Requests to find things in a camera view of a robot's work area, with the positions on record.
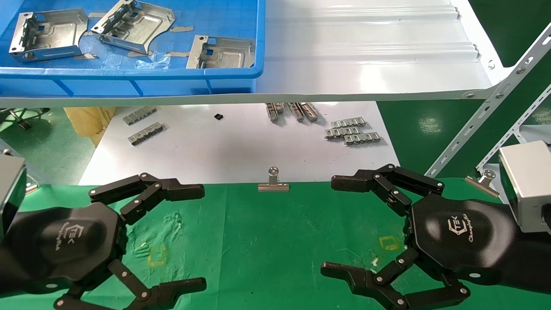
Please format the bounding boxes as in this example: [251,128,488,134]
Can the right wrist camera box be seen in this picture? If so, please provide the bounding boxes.
[498,140,551,235]

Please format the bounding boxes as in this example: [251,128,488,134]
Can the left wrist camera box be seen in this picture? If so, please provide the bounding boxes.
[0,151,27,242]

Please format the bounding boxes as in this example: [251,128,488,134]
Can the blue plastic bin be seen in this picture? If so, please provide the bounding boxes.
[0,0,266,97]

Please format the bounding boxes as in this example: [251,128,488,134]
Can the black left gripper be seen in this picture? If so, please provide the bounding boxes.
[0,172,207,310]

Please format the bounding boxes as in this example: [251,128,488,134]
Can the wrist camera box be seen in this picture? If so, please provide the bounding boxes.
[498,140,551,235]
[0,151,27,242]

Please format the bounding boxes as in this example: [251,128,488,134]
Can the yellow woven sack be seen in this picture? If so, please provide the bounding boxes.
[64,107,118,147]

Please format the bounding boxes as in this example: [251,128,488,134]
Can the silver binder clip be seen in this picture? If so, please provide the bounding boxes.
[465,170,501,198]
[257,167,290,192]

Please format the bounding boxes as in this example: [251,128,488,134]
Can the black chair base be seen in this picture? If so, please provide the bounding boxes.
[0,108,50,130]

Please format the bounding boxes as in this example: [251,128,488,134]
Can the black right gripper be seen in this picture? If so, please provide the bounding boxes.
[321,164,517,310]

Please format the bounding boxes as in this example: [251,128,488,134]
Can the white slotted angle post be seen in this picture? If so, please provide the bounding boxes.
[425,22,551,178]

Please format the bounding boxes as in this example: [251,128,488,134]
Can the bent sheet metal bracket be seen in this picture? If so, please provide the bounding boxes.
[186,35,256,69]
[90,0,176,56]
[9,9,89,63]

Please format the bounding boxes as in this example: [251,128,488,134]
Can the white shelf board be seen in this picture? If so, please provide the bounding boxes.
[0,0,515,108]

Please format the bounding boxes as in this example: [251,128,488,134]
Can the white slotted shelving rack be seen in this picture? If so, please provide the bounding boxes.
[476,84,551,173]

